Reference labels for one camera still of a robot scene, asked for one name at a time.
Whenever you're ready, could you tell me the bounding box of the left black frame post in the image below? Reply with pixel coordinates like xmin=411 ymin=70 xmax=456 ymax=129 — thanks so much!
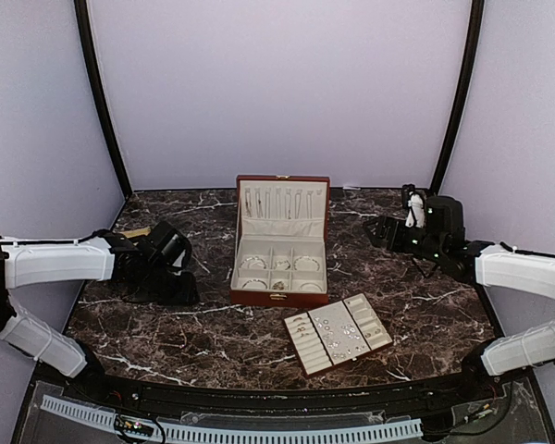
xmin=73 ymin=0 xmax=133 ymax=200

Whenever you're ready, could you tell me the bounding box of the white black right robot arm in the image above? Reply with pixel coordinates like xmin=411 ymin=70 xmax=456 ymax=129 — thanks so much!
xmin=363 ymin=189 xmax=555 ymax=401

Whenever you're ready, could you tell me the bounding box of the black front table rail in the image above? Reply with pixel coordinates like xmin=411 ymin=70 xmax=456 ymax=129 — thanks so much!
xmin=87 ymin=369 xmax=473 ymax=417

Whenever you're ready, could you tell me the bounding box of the right black frame post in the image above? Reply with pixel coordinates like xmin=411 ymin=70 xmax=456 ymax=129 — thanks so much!
xmin=428 ymin=0 xmax=485 ymax=194

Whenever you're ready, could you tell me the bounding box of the black frame post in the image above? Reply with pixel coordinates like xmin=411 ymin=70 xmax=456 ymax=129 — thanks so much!
xmin=428 ymin=0 xmax=485 ymax=194
xmin=73 ymin=0 xmax=133 ymax=200

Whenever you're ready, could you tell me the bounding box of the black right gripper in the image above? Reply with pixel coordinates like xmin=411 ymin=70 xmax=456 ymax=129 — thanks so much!
xmin=363 ymin=216 xmax=446 ymax=265

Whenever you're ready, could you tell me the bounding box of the red wooden jewelry box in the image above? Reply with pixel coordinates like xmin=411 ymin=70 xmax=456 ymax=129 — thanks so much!
xmin=229 ymin=175 xmax=330 ymax=308

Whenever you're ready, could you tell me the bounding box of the white slotted cable duct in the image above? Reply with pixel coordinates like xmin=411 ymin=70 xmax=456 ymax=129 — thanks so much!
xmin=40 ymin=395 xmax=424 ymax=443

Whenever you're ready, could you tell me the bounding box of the red jewelry tray insert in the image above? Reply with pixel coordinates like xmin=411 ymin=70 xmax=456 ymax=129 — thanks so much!
xmin=284 ymin=293 xmax=393 ymax=377

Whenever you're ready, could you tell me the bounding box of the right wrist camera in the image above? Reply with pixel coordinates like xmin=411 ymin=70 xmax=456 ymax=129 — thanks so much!
xmin=401 ymin=184 xmax=426 ymax=228

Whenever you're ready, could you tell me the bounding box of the woven bamboo tray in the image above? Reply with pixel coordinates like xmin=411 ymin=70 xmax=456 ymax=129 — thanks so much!
xmin=120 ymin=227 xmax=151 ymax=239

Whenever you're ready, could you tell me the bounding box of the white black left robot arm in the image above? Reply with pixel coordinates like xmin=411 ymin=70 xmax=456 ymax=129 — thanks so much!
xmin=0 ymin=221 xmax=200 ymax=403

